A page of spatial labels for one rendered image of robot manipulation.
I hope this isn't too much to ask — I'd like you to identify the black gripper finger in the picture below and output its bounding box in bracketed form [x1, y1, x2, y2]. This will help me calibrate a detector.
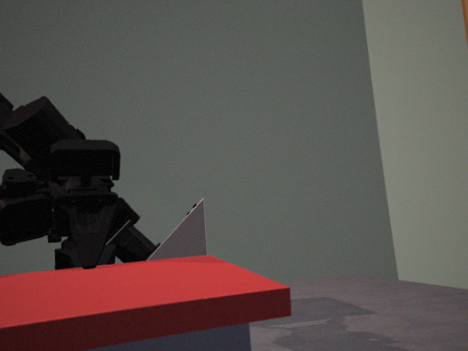
[53, 192, 118, 269]
[55, 244, 116, 270]

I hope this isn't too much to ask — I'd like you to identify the red lid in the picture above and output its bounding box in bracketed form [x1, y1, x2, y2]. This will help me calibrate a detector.
[0, 254, 292, 351]

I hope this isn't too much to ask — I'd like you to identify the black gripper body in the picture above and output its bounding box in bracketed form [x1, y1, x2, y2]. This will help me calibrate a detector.
[50, 140, 120, 248]

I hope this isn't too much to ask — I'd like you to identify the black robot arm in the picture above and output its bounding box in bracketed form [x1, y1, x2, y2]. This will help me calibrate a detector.
[0, 93, 161, 263]

